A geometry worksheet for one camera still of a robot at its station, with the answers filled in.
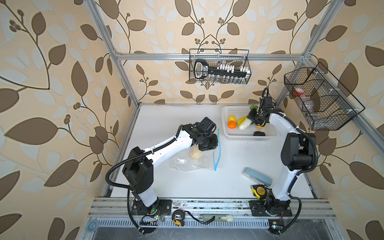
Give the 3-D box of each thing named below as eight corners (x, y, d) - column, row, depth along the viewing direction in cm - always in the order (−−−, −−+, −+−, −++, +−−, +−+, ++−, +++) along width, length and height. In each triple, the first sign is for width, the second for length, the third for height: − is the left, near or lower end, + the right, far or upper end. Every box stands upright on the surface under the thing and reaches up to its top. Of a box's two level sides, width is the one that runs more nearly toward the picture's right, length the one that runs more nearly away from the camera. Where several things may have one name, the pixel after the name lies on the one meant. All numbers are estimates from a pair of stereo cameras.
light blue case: (241, 174, 86) (243, 171, 82) (243, 168, 89) (246, 165, 85) (267, 187, 82) (271, 185, 78) (269, 181, 84) (272, 178, 80)
